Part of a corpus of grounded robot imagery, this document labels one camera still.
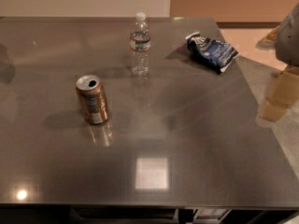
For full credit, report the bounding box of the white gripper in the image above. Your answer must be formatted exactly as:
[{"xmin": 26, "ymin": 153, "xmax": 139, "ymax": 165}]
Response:
[{"xmin": 259, "ymin": 3, "xmax": 299, "ymax": 122}]

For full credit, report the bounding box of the orange soda can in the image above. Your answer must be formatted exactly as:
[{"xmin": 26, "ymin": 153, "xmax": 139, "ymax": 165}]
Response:
[{"xmin": 76, "ymin": 75, "xmax": 108, "ymax": 125}]

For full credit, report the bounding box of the blue chip bag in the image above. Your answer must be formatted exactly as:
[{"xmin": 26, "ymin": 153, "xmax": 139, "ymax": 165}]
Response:
[{"xmin": 185, "ymin": 32, "xmax": 239, "ymax": 74}]

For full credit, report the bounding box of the clear plastic water bottle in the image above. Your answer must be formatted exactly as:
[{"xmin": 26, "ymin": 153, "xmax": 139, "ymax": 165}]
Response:
[{"xmin": 130, "ymin": 12, "xmax": 151, "ymax": 76}]

